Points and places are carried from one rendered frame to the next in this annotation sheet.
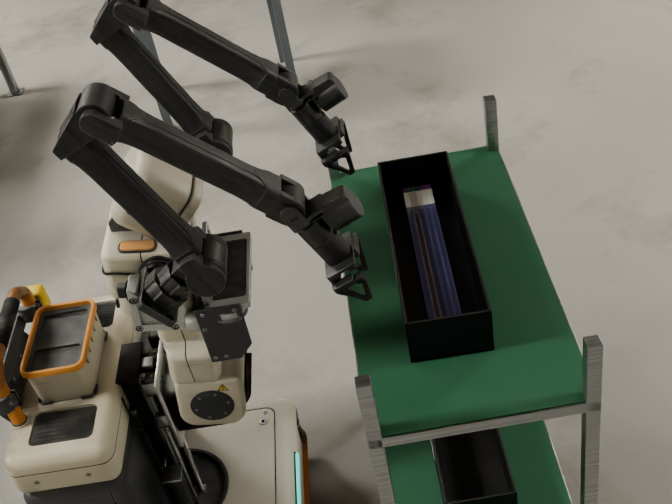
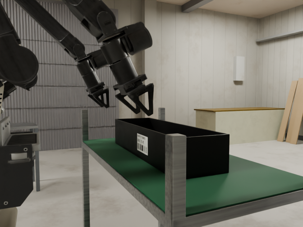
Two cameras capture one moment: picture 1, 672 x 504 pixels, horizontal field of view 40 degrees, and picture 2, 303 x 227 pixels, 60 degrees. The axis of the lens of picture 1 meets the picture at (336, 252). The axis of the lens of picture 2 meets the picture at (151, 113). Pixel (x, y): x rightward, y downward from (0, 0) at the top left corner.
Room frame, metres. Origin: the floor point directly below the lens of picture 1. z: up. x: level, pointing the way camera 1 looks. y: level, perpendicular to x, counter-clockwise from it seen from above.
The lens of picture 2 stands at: (0.74, 0.26, 1.17)
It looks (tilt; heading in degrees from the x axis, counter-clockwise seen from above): 4 degrees down; 332
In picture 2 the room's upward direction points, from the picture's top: straight up
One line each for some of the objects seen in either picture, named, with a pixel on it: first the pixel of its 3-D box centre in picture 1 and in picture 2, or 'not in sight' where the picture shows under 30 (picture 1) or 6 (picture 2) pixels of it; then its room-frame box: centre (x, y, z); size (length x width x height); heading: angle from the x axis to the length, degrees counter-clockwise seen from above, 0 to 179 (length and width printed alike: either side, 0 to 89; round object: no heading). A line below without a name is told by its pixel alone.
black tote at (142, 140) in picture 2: (430, 247); (158, 139); (1.57, -0.21, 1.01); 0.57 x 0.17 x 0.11; 176
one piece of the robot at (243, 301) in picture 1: (220, 286); (11, 155); (1.61, 0.27, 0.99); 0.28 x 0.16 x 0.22; 176
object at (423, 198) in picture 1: (431, 256); not in sight; (1.57, -0.21, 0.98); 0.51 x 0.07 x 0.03; 176
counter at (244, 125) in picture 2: not in sight; (241, 124); (5.58, -4.87, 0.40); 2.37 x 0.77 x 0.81; 87
